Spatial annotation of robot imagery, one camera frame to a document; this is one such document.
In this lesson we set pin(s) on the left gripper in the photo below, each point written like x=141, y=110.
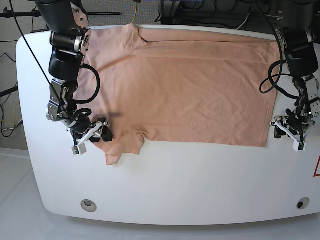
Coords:
x=294, y=124

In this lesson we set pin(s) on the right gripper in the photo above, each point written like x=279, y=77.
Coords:
x=97, y=130

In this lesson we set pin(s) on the peach pink T-shirt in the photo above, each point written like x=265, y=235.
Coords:
x=176, y=85

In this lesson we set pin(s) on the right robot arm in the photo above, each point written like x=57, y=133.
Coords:
x=69, y=38

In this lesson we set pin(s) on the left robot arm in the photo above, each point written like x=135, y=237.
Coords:
x=295, y=40

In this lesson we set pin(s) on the red triangle warning sticker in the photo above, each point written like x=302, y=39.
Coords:
x=317, y=169

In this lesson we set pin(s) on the black tripod stand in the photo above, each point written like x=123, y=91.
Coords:
x=15, y=14

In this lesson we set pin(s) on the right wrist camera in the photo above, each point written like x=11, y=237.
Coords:
x=79, y=149

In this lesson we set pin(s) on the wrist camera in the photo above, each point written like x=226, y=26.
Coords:
x=79, y=149
x=299, y=146

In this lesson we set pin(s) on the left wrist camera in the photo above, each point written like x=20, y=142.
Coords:
x=299, y=146

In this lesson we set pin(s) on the left table cable grommet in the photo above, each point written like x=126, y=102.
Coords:
x=88, y=206

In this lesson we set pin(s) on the table cable grommet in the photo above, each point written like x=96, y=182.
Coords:
x=88, y=206
x=303, y=203

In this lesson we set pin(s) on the right table cable grommet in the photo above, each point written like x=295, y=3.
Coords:
x=303, y=203

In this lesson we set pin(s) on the black equipment frame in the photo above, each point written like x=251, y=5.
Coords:
x=246, y=15

